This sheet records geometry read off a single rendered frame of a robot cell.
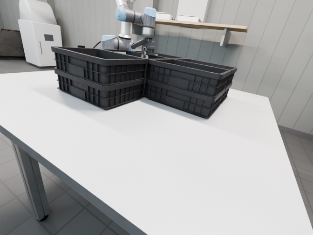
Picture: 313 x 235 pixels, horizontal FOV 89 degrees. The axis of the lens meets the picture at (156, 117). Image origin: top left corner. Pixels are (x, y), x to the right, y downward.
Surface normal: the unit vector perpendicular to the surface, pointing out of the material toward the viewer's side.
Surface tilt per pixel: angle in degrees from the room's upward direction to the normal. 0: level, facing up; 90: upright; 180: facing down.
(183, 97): 90
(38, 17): 72
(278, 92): 90
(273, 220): 0
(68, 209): 0
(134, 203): 0
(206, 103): 90
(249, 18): 90
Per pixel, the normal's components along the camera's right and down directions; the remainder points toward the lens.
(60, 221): 0.14, -0.89
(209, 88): -0.52, 0.30
